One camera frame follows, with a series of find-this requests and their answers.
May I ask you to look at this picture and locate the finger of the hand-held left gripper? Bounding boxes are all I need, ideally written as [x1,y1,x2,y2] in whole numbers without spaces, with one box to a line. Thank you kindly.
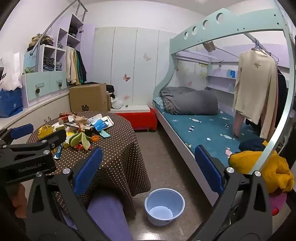
[0,129,67,160]
[0,123,34,149]

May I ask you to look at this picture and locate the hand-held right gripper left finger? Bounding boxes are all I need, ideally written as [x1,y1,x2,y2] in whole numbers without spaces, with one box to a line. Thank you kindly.
[26,146,109,241]

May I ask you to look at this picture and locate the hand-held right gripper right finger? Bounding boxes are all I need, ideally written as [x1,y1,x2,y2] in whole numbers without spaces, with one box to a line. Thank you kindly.
[192,146,274,241]

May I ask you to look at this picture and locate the yellow packet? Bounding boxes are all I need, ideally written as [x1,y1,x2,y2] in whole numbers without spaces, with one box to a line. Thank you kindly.
[38,126,53,139]

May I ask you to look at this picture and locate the blue white tube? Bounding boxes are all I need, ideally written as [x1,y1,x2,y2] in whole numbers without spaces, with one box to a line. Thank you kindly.
[53,144,63,159]

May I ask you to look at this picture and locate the blue packet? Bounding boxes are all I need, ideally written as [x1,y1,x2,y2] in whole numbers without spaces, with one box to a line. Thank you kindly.
[92,119,109,131]

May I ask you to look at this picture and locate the white packet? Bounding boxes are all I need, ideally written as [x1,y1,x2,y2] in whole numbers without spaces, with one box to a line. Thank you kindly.
[89,113,114,128]

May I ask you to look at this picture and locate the blue plastic basin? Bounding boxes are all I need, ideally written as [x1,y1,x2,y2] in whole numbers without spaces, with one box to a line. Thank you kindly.
[144,188,185,227]

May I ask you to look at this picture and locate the person's left hand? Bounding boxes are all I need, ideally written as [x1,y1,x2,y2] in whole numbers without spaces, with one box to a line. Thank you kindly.
[10,183,27,218]

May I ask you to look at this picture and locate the white curved low cabinet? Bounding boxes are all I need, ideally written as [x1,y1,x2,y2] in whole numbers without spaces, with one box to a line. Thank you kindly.
[0,93,72,132]

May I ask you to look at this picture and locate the blue bag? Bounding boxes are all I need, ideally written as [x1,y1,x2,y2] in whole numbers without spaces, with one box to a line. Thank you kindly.
[0,88,23,118]

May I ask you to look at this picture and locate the brown polka dot tablecloth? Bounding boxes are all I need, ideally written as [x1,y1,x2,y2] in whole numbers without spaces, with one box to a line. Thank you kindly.
[26,111,152,218]

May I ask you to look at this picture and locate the teal blanket bed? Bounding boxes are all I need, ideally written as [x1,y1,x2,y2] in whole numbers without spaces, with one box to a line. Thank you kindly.
[153,97,269,167]

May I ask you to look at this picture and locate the person's purple trouser leg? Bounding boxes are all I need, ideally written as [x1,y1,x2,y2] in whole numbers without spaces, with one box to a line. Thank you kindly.
[87,189,134,241]

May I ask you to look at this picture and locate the brown cardboard box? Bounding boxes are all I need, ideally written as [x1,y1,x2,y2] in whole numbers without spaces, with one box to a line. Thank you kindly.
[69,83,111,113]

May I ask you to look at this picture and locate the pink garment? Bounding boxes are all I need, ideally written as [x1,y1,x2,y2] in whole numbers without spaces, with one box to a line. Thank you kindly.
[232,109,244,138]

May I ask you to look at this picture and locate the stepped shelf cabinet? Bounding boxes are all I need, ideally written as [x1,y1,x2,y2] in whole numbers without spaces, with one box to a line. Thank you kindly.
[21,14,85,109]

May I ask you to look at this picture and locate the yellow and navy jacket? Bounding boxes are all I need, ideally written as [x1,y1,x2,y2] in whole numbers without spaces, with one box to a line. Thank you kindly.
[229,138,295,193]

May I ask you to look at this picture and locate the white shopping bag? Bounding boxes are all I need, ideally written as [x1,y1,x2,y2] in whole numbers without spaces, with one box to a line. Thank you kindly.
[0,51,23,91]

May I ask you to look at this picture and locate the white plastic bag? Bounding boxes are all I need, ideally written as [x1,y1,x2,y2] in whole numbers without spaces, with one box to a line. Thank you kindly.
[110,95,124,109]

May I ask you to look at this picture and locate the folded jeans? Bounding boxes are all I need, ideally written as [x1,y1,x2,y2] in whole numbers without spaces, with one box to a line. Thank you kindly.
[43,58,56,72]

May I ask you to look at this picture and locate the red covered bench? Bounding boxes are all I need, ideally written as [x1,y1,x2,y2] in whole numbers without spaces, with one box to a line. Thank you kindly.
[109,105,158,132]

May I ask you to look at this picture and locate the grey duvet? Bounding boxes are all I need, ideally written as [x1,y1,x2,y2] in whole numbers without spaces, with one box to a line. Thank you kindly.
[159,86,219,115]

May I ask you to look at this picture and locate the dark hanging garment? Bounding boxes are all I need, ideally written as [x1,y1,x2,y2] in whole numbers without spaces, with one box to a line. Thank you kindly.
[77,51,88,82]

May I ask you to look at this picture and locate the green hanging garment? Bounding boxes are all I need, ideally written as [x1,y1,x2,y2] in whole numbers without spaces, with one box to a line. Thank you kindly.
[74,50,84,84]

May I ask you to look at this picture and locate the magenta garment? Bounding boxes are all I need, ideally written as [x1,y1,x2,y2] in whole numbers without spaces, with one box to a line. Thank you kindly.
[269,191,288,211]

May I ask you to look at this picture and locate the blue checked pillow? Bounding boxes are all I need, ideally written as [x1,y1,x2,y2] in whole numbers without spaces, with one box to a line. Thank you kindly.
[154,97,165,110]

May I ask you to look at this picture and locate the olive folded clothes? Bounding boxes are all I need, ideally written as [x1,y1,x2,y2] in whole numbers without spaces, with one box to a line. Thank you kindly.
[27,34,54,52]

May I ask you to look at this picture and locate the cream hanging sweater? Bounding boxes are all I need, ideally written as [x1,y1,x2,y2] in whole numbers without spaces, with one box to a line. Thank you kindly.
[232,48,278,139]

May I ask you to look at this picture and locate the dark hanging clothes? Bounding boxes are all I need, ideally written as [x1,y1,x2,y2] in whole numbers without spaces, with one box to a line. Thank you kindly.
[245,67,288,142]

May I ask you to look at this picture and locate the white wardrobe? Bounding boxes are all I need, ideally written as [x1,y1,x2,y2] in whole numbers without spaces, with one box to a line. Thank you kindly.
[94,27,178,109]

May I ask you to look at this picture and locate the metal handrail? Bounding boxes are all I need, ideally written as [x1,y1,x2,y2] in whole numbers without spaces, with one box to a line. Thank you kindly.
[30,0,88,56]

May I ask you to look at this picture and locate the beige cap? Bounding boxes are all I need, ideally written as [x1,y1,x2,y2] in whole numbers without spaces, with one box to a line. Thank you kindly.
[203,41,216,52]

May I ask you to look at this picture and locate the lavender wall shelf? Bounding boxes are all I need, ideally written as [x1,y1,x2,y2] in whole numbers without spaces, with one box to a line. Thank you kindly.
[206,54,240,94]

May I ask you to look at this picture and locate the metal clothes rail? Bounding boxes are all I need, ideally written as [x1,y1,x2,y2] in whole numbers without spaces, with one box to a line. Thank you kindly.
[245,34,280,63]

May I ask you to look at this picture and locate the mint bunk bed frame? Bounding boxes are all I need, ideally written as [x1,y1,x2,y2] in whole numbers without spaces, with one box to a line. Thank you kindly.
[153,0,296,207]

